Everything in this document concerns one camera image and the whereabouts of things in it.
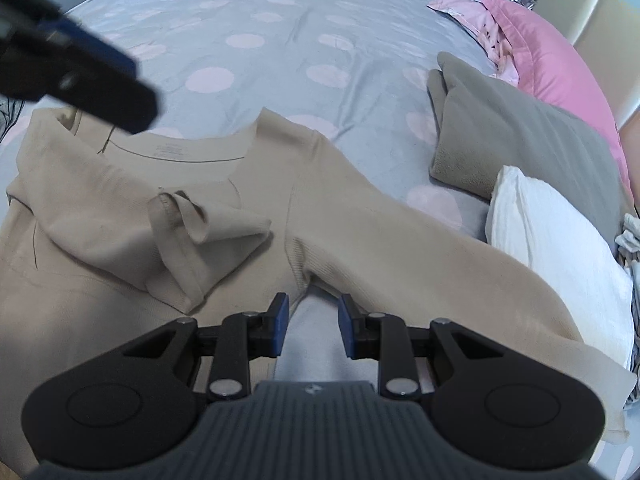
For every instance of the pink printed pillow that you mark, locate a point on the pink printed pillow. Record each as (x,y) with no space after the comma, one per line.
(470,25)

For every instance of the plain pink pillow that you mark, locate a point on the plain pink pillow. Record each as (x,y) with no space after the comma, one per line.
(565,60)

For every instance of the white pillow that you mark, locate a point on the white pillow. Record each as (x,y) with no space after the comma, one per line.
(550,230)

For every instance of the beige padded headboard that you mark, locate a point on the beige padded headboard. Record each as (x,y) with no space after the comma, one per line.
(595,15)

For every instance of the grey dotted bed cover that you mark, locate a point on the grey dotted bed cover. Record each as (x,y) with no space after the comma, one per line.
(280,25)

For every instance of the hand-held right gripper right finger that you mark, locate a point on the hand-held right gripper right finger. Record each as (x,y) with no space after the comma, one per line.
(346,331)

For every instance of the grey striped garment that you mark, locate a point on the grey striped garment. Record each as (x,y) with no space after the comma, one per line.
(631,260)

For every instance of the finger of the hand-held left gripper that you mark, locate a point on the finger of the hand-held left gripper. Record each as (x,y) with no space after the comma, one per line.
(25,0)
(95,60)

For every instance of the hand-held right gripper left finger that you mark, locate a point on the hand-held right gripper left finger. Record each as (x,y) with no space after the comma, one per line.
(278,324)

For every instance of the beige sweater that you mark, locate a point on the beige sweater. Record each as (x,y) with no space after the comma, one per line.
(375,220)

